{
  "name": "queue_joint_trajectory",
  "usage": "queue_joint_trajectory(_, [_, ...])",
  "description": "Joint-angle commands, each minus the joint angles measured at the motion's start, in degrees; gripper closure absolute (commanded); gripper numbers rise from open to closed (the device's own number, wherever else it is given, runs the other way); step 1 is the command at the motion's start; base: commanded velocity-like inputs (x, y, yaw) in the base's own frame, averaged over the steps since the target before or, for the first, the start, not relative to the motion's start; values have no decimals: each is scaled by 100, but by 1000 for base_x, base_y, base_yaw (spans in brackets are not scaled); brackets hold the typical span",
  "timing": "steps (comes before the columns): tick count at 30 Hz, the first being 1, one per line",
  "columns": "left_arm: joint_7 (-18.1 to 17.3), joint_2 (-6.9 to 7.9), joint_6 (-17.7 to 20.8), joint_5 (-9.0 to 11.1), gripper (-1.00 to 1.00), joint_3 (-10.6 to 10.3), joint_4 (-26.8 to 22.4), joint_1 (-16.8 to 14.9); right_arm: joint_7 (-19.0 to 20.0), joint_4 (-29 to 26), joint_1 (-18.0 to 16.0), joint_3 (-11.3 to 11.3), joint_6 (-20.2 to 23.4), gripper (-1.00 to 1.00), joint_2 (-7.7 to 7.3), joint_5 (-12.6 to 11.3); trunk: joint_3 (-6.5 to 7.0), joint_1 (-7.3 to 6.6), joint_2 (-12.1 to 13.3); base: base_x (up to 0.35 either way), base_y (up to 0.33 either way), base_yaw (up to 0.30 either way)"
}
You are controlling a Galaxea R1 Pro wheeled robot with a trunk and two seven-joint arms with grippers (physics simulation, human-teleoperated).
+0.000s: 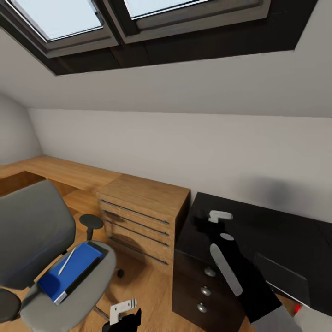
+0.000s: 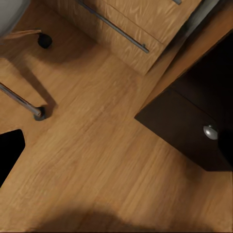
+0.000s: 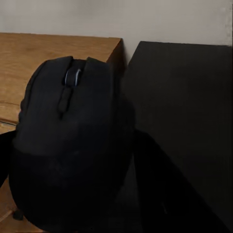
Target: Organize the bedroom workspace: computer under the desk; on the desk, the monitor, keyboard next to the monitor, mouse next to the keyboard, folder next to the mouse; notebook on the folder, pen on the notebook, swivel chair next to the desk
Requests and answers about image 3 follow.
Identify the mouse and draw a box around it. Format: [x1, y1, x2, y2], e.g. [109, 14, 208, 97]
[8, 56, 136, 233]

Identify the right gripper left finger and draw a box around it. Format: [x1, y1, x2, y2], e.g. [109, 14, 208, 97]
[0, 130, 16, 188]

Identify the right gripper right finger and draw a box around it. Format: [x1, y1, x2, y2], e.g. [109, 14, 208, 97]
[133, 129, 231, 233]

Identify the swivel chair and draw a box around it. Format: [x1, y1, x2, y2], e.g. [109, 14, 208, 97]
[0, 208, 24, 223]

